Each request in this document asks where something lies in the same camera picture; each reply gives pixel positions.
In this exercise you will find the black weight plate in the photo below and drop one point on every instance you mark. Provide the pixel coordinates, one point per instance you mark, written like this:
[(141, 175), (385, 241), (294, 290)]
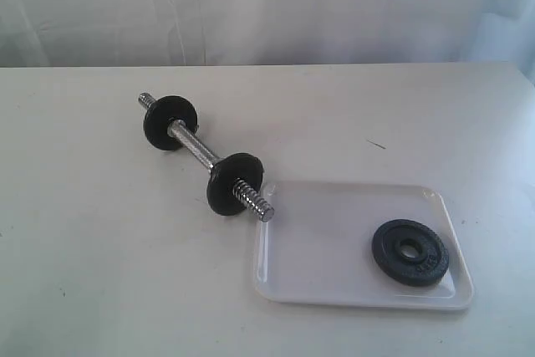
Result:
[(223, 176), (411, 265)]

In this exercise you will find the chrome threaded dumbbell bar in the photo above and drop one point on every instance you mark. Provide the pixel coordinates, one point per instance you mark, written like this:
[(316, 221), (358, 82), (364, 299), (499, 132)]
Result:
[(250, 198)]

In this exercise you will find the black weight plate end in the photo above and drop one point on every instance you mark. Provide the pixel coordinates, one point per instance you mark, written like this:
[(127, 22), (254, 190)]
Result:
[(160, 113)]

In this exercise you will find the white plastic tray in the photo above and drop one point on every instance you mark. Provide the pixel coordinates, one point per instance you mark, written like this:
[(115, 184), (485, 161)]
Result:
[(318, 247)]

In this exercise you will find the white backdrop curtain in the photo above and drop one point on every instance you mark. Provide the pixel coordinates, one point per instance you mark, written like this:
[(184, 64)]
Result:
[(209, 32)]

